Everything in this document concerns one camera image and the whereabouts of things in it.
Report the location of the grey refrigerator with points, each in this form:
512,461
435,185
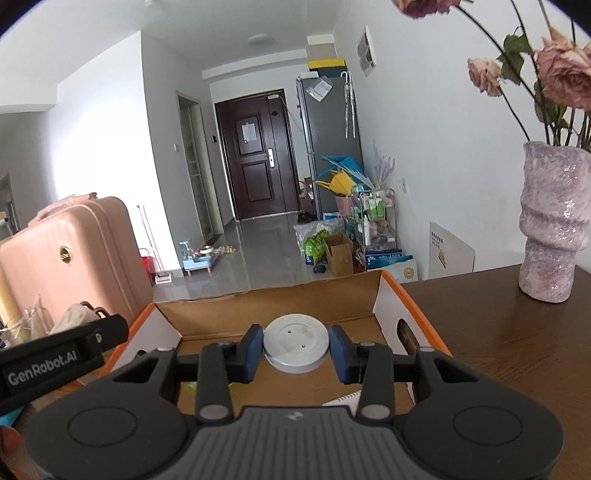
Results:
323,134

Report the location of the dark brown entrance door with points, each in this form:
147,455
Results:
254,175

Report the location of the bunch of dried pink roses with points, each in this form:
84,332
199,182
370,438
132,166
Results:
565,69

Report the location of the paper sheet on refrigerator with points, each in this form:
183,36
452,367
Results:
319,88

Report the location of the red cardboard box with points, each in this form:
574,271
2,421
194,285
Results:
221,318

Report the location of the glass interior door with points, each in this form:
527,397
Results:
196,170

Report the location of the white wall electrical panel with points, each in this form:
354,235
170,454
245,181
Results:
367,50

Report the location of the red bucket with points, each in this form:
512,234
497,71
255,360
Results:
147,267

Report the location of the small brown cardboard box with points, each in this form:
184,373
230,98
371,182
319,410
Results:
339,258

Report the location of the yellow and black box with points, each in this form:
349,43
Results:
328,63

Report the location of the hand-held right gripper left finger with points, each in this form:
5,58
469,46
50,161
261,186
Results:
252,355

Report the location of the white mop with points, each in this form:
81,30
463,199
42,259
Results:
152,244

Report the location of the light blue toy set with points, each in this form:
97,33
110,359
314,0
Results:
198,263

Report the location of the blue plastic stool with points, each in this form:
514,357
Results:
348,165

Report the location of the clear folded umbrella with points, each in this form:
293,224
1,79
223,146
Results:
348,106

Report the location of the round ceiling lamp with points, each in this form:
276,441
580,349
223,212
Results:
261,39

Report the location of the pink bin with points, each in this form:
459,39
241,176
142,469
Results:
344,205

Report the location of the blue and white carton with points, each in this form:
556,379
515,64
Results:
388,265

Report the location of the yellow plastic stool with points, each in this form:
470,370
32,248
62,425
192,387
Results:
337,183

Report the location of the pale dried grass bouquet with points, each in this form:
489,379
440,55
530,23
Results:
384,164

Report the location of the pink hard suitcase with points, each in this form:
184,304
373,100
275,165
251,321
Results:
92,258

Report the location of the green filled plastic bag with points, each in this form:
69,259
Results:
316,244

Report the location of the white leaning board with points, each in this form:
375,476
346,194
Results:
455,254

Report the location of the pale purple ceramic vase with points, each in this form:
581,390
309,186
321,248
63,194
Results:
554,221

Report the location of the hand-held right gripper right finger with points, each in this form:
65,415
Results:
339,354

